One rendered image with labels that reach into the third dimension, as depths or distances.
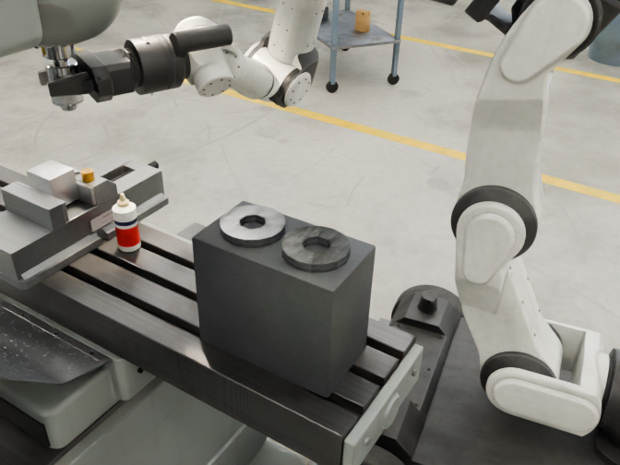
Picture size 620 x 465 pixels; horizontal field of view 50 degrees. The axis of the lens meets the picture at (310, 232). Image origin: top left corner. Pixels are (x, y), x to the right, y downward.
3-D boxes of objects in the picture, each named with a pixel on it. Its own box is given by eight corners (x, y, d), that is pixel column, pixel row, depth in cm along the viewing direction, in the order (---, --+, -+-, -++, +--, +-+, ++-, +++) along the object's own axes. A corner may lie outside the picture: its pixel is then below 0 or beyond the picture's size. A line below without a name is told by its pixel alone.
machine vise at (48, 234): (118, 181, 138) (111, 133, 132) (171, 202, 132) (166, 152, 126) (-32, 261, 114) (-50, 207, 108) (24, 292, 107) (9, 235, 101)
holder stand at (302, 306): (246, 297, 107) (243, 191, 96) (366, 348, 98) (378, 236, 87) (199, 340, 99) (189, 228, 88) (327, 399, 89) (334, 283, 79)
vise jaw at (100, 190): (71, 175, 126) (67, 157, 123) (118, 194, 120) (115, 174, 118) (46, 188, 121) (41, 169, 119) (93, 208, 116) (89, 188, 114)
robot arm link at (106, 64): (67, 36, 103) (140, 25, 109) (78, 94, 108) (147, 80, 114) (92, 59, 94) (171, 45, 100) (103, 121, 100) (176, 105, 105)
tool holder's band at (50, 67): (56, 77, 96) (55, 69, 96) (39, 68, 99) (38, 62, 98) (85, 68, 99) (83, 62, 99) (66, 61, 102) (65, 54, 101)
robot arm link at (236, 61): (164, 30, 109) (206, 51, 122) (184, 77, 108) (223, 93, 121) (196, 9, 107) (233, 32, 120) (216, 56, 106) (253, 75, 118)
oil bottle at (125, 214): (129, 237, 121) (122, 184, 115) (146, 244, 119) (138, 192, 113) (113, 247, 118) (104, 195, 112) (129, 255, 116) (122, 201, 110)
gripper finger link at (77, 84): (45, 78, 96) (88, 71, 99) (50, 99, 98) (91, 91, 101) (49, 82, 95) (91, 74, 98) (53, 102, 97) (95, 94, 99)
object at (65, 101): (63, 109, 99) (56, 77, 96) (45, 101, 101) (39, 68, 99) (89, 101, 102) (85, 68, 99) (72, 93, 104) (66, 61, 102)
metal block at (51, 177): (56, 188, 119) (50, 159, 116) (79, 198, 117) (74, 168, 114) (32, 200, 116) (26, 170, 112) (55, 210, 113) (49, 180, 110)
